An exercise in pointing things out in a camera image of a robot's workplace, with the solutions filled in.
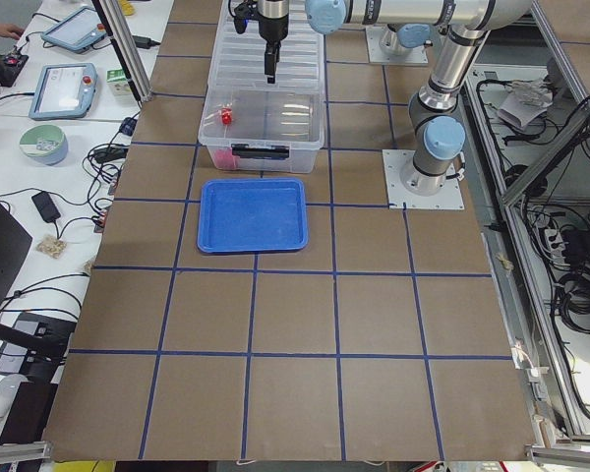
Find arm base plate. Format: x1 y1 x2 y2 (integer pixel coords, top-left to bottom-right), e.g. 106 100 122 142
382 149 465 210
366 24 431 67

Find blue plastic tray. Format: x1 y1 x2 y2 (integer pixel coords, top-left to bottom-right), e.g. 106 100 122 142
197 178 309 254

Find snack bag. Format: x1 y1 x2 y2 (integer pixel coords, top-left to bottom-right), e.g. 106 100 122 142
35 235 68 260

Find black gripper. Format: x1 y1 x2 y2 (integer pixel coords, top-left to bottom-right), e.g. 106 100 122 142
257 0 289 84

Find person's hand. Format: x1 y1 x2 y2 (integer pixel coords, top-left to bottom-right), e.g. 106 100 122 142
0 23 24 39

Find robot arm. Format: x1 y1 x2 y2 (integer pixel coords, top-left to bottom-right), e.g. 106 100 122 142
305 1 531 197

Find red block in box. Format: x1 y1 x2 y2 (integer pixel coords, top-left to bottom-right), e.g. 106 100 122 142
212 147 237 171

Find green white carton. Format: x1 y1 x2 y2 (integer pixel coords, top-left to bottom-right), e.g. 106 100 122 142
105 69 133 96

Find bundled black cables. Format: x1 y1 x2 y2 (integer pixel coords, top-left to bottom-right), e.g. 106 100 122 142
553 269 590 335

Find red block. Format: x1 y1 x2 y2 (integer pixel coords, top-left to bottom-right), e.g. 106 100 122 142
220 108 233 126
212 147 237 171

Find black power adapter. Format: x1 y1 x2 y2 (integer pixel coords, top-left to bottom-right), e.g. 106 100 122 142
31 191 61 223

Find teach pendant tablet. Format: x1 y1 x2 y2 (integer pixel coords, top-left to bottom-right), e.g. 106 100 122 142
41 7 106 53
29 63 97 121

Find clear plastic storage box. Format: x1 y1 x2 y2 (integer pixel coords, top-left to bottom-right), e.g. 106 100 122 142
199 88 325 174

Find clear plastic box lid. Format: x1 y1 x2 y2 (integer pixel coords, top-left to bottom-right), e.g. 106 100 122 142
208 6 325 97

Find aluminium frame post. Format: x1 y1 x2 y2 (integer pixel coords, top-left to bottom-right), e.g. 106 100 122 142
92 0 152 103

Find green bowl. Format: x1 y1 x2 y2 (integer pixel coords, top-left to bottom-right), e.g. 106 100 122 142
19 125 69 165

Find white power strip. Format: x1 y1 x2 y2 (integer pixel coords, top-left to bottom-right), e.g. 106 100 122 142
542 227 566 260

